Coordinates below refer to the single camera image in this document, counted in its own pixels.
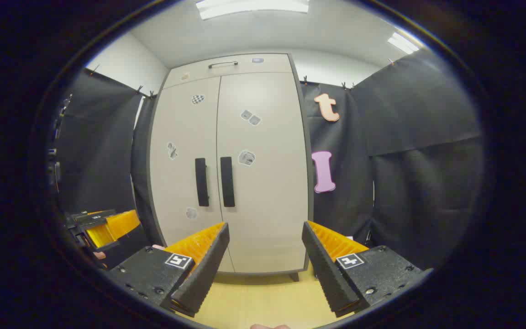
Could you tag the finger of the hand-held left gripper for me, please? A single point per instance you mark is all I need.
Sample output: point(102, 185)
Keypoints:
point(123, 221)

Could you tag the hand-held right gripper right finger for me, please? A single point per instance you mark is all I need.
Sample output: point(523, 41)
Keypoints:
point(329, 269)

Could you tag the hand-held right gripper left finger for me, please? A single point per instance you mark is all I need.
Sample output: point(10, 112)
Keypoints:
point(206, 267)

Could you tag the beige double-door shoe cabinet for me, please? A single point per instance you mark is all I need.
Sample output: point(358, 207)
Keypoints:
point(311, 183)

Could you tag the beige cabinet door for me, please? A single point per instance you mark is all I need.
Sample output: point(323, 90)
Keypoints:
point(183, 132)
point(272, 183)

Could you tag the beige cabinet drawer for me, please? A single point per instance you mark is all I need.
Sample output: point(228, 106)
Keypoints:
point(244, 72)

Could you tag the black backdrop cloth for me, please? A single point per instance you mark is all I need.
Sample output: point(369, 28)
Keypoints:
point(418, 183)
point(98, 146)

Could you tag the dark metal stand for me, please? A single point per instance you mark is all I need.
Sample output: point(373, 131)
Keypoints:
point(56, 155)

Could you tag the small ceiling light panel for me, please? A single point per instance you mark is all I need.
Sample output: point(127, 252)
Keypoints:
point(403, 43)

